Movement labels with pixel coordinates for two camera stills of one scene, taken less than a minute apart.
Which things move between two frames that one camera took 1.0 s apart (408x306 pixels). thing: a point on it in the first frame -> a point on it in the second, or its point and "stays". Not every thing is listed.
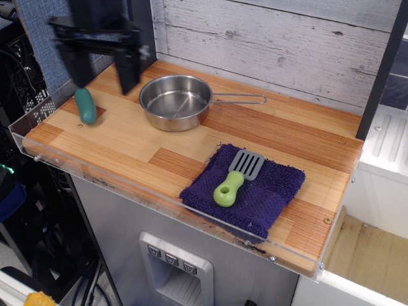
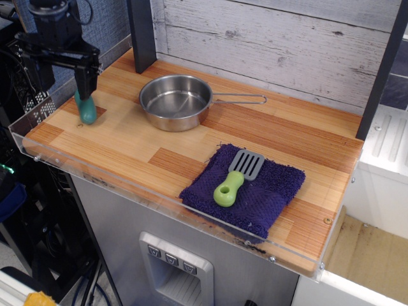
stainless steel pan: x=180 y=102 stays
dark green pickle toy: x=87 y=105 stays
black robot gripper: x=103 y=25 -> x=57 y=41
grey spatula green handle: x=244 y=165 stays
